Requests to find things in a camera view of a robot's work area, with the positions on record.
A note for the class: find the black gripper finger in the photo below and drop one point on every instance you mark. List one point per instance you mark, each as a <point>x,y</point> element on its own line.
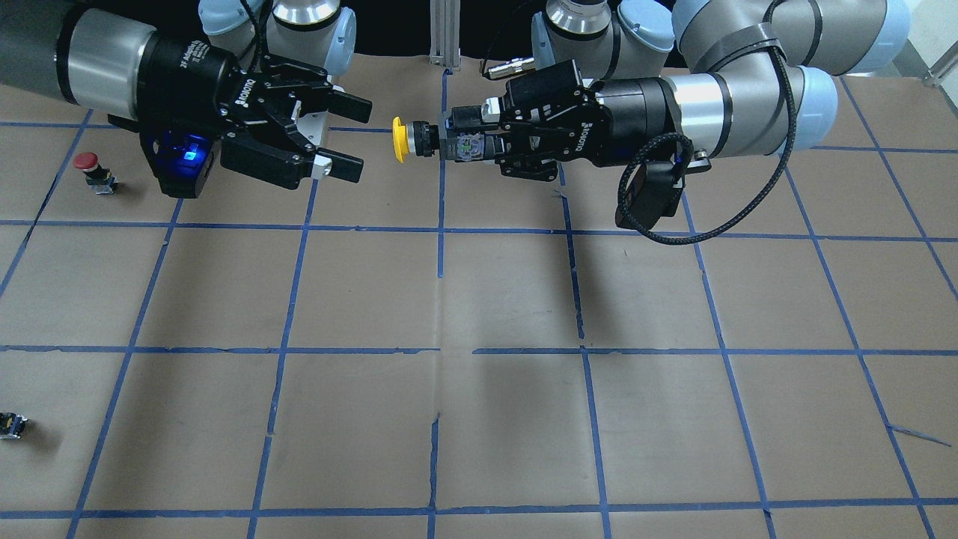
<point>485,119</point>
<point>342,104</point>
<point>318,162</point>
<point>473,147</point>

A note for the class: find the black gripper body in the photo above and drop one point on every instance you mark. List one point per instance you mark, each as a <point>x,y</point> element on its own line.
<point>635,111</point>
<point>188,78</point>

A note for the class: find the yellow push button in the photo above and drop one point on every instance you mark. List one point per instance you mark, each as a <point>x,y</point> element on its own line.
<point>418,137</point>

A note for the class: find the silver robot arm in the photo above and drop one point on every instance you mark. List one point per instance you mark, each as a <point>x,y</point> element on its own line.
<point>73,52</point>
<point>607,80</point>

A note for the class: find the red push button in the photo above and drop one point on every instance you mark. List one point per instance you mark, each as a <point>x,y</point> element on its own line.
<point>100,179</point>

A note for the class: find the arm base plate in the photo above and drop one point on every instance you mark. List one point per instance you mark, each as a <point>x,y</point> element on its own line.
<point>310,111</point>

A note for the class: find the silver cable connector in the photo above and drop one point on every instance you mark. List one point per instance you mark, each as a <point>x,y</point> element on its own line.
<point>514,67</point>

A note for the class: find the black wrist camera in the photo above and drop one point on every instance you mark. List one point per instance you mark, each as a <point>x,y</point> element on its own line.
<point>181,162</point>
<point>654,192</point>

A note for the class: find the aluminium frame post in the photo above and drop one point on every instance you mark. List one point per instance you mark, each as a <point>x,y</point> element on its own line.
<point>444,26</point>

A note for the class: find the small black switch block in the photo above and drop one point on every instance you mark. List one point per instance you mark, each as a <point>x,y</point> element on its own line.
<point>12,425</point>

